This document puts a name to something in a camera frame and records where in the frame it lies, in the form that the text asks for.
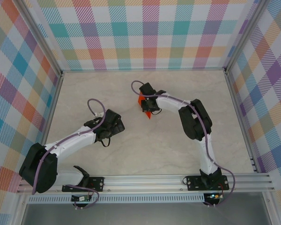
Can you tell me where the orange square paper sheet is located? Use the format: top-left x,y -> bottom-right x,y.
136,91 -> 153,120

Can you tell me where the left small circuit board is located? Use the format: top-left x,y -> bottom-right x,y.
71,195 -> 92,202

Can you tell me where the grey metal panel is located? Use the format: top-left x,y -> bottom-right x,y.
21,202 -> 272,225

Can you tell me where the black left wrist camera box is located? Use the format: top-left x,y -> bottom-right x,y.
104,108 -> 122,124

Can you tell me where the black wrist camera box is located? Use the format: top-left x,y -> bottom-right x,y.
104,108 -> 122,124
139,82 -> 157,96

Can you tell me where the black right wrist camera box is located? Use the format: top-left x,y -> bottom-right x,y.
139,82 -> 157,96

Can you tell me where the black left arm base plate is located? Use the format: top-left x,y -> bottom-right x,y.
61,176 -> 105,192

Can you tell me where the aluminium side rail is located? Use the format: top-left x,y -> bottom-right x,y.
39,71 -> 64,148
224,71 -> 260,173

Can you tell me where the long aluminium mounting rail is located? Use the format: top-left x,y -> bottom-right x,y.
16,172 -> 274,194

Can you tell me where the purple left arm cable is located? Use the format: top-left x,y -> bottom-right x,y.
31,98 -> 106,210

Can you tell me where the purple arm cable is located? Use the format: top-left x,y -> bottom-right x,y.
130,80 -> 237,208
31,98 -> 106,210

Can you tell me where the white slotted cable duct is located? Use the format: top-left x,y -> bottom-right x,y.
28,193 -> 206,204

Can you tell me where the thin black base wire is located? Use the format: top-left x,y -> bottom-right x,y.
182,174 -> 195,186

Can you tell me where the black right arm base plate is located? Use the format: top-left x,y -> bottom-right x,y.
186,175 -> 229,191

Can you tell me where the aluminium frame post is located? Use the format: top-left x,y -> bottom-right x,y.
224,0 -> 272,73
16,0 -> 64,75

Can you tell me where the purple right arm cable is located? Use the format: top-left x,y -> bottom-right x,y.
130,80 -> 237,208

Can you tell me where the aluminium frame leg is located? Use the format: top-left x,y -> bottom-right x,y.
262,192 -> 281,225
13,194 -> 26,225

